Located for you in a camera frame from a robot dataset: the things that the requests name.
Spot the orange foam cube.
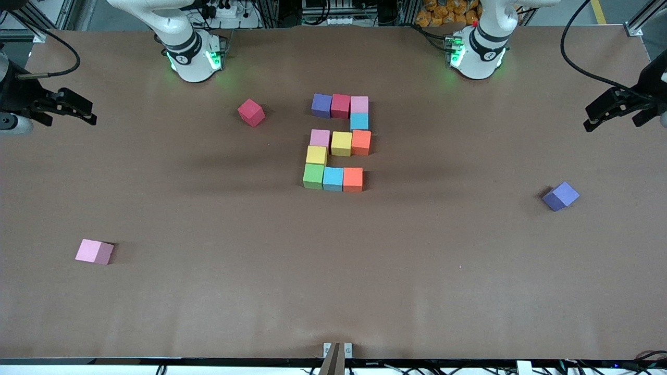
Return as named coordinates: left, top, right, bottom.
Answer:
left=342, top=167, right=364, bottom=193
left=351, top=130, right=372, bottom=157

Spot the green foam cube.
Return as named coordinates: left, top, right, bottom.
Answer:
left=302, top=164, right=325, bottom=190

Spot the purple foam cube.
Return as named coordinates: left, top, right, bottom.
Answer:
left=312, top=94, right=333, bottom=119
left=542, top=181, right=580, bottom=212

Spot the white power strip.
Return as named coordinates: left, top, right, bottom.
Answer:
left=201, top=0, right=243, bottom=19

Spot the bag of orange items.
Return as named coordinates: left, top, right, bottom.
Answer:
left=415, top=0, right=483, bottom=28

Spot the brown table cover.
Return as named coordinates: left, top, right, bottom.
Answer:
left=0, top=23, right=667, bottom=361

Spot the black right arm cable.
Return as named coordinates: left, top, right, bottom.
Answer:
left=10, top=10, right=81, bottom=80

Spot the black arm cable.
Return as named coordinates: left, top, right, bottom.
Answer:
left=560, top=0, right=652, bottom=99
left=10, top=10, right=81, bottom=80

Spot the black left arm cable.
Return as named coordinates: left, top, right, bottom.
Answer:
left=560, top=0, right=652, bottom=99

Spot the aluminium frame profile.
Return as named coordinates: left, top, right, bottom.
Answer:
left=625, top=0, right=667, bottom=38
left=0, top=0, right=79, bottom=42

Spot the small metal bracket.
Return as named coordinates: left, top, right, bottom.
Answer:
left=323, top=342, right=353, bottom=359

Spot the brown camera pole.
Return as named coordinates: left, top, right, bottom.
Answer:
left=318, top=342, right=342, bottom=375

